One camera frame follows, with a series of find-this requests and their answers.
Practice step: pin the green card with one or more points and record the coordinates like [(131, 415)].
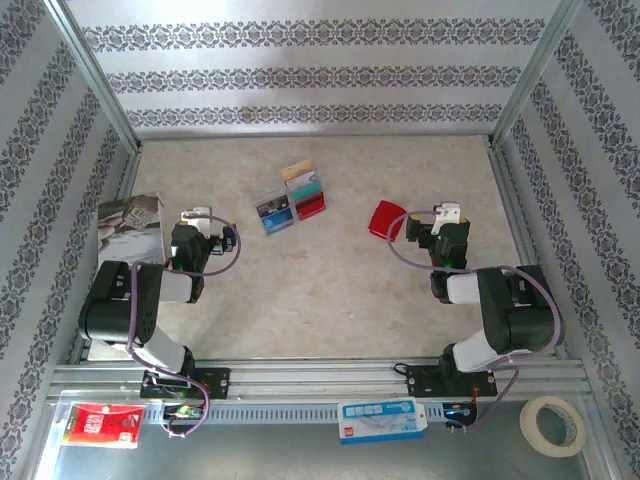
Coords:
[(309, 191)]

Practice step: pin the small controller board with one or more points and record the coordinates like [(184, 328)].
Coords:
[(457, 412), (182, 411)]

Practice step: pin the wide aluminium mounting rail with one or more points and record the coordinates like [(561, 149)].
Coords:
[(320, 380)]

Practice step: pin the red card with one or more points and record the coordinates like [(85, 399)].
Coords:
[(311, 207)]

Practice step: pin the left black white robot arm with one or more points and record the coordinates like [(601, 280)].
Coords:
[(115, 310)]

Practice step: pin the blue white packet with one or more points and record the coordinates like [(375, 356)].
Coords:
[(380, 422)]

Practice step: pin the aluminium frame post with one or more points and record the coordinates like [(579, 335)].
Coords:
[(535, 75), (92, 75)]

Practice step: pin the paperback book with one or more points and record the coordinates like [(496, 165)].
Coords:
[(130, 230)]

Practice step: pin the red card holder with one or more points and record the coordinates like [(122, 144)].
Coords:
[(386, 219)]

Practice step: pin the red gold packet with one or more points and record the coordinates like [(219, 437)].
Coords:
[(102, 425)]

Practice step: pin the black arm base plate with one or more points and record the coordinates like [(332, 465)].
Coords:
[(420, 382), (220, 382)]

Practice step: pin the black VIP card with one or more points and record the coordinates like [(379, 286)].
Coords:
[(272, 205)]

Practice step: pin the masking tape roll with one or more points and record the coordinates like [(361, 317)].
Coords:
[(530, 435)]

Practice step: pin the gold VIP card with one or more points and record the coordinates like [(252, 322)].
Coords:
[(296, 167)]

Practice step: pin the clear acrylic card stand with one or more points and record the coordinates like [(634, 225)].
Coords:
[(295, 212)]

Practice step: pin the blue card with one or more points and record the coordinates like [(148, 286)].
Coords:
[(277, 222)]

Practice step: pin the aluminium frame rail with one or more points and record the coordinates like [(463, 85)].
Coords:
[(320, 134), (515, 215), (129, 172)]

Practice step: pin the sheet metal shelf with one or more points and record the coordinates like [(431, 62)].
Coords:
[(300, 460)]

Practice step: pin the white VIP card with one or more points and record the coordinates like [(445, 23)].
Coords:
[(304, 180)]

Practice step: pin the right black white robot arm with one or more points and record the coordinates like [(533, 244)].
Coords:
[(520, 320)]

